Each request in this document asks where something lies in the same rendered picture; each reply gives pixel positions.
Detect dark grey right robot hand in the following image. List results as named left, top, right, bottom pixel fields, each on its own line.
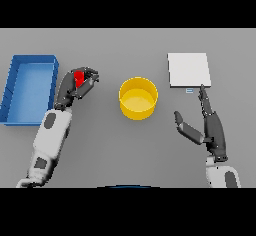
left=173, top=84, right=230, bottom=163

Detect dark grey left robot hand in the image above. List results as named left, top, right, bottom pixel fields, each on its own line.
left=53, top=66, right=100, bottom=112

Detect red beaker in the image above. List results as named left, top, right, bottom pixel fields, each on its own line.
left=73, top=70, right=86, bottom=88

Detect pale square measuring scale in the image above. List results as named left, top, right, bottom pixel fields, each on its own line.
left=167, top=52, right=213, bottom=94

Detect yellow bowl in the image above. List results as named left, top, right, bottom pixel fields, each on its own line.
left=118, top=76, right=159, bottom=121

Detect blue tray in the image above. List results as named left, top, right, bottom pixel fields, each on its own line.
left=0, top=54, right=60, bottom=127

